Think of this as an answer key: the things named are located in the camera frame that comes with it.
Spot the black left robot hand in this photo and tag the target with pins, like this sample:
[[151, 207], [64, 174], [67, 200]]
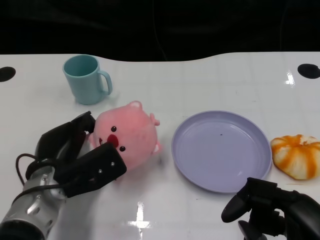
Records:
[[87, 172]]

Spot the teal ceramic mug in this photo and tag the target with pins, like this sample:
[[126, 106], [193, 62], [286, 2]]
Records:
[[82, 87]]

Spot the black round table grommet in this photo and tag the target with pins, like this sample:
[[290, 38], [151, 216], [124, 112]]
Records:
[[308, 71], [6, 74]]

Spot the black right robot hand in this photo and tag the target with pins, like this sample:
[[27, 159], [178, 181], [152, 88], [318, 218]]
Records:
[[287, 215]]

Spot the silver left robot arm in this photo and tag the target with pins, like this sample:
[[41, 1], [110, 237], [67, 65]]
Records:
[[30, 202]]

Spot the pink plush pig doll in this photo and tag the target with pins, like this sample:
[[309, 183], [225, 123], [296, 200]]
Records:
[[132, 130]]

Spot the orange white bun toy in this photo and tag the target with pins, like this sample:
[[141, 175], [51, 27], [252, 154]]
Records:
[[295, 157]]

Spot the lavender plastic plate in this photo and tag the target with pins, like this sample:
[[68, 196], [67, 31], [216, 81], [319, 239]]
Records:
[[220, 155]]

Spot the black backdrop cloth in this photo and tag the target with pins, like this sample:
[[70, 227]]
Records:
[[125, 25]]

